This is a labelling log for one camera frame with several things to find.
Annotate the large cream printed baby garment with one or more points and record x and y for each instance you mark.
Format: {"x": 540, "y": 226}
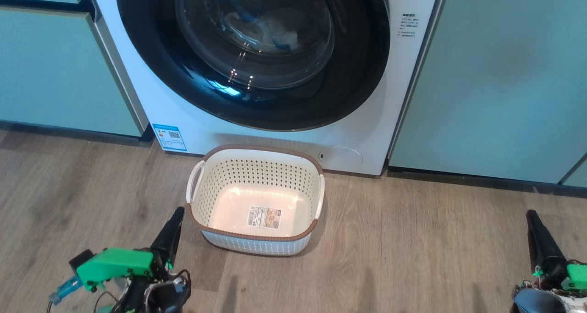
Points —
{"x": 284, "y": 24}

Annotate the round white filter cover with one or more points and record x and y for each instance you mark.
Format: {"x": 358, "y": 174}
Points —
{"x": 340, "y": 157}

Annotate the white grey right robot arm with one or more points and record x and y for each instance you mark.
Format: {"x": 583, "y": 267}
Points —
{"x": 541, "y": 301}

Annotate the black cabinet kickboard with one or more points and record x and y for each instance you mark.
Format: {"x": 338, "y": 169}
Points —
{"x": 69, "y": 132}
{"x": 481, "y": 179}

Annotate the black round glass washer door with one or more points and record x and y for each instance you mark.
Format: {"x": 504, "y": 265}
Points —
{"x": 142, "y": 52}

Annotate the white front-load washing machine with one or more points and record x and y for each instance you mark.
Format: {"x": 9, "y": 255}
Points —
{"x": 156, "y": 102}

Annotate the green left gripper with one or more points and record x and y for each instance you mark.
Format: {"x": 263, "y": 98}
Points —
{"x": 119, "y": 263}

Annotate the light green tall cabinet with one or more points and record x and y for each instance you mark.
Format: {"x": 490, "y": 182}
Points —
{"x": 495, "y": 84}

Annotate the light green cabinet with drawer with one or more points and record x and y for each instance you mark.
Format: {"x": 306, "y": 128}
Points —
{"x": 50, "y": 70}

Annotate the product sticker in basket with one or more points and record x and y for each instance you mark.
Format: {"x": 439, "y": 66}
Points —
{"x": 264, "y": 217}

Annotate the black text warning label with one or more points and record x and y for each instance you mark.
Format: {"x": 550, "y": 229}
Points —
{"x": 409, "y": 25}

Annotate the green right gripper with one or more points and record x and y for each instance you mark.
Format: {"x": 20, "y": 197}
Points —
{"x": 578, "y": 276}

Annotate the white perforated laundry basket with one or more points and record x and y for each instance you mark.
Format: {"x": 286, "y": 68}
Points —
{"x": 257, "y": 171}

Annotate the blue energy label sticker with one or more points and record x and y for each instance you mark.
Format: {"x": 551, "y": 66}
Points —
{"x": 169, "y": 137}

